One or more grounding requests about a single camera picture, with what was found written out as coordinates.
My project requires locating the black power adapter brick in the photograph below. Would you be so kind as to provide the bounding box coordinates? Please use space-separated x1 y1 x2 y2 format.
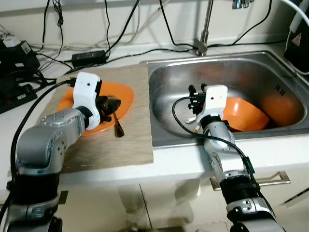
71 50 108 68

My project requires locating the orange plastic plate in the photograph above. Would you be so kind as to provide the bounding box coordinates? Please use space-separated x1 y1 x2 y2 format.
57 81 135 136

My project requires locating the beige woven table mat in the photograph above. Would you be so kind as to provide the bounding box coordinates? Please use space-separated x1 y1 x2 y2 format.
7 65 155 174

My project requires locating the slim steel faucet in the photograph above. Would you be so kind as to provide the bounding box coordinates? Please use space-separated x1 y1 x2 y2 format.
195 0 215 56

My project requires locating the black charger box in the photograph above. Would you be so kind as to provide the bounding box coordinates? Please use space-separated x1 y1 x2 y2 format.
0 39 42 73

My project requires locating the white water hose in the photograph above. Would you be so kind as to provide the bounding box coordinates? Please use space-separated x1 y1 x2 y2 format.
280 0 309 25

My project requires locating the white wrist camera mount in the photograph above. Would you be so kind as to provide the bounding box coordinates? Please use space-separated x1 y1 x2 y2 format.
71 72 103 131
196 85 228 127

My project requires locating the stainless steel sink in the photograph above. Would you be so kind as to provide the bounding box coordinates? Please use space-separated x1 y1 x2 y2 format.
140 51 309 148

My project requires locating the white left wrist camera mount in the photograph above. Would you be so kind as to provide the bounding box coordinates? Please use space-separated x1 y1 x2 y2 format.
71 72 103 131

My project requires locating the cream cabinet door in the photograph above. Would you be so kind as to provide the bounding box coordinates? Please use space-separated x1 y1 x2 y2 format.
140 167 309 232

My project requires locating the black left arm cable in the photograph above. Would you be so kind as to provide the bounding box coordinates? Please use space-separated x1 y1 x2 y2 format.
10 77 75 170

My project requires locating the chrome tap valve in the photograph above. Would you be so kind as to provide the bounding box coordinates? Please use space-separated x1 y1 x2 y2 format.
232 0 254 9

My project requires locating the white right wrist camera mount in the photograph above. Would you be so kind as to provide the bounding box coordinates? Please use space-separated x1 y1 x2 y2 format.
196 85 228 127

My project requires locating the black wall appliance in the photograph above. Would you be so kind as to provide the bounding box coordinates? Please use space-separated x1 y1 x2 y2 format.
285 14 309 73

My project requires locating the black power cable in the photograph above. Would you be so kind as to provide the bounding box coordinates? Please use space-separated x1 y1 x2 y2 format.
208 0 273 49
106 47 197 62
158 0 197 50

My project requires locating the gold metal spoon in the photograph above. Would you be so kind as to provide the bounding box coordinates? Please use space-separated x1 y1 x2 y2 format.
107 95 125 138

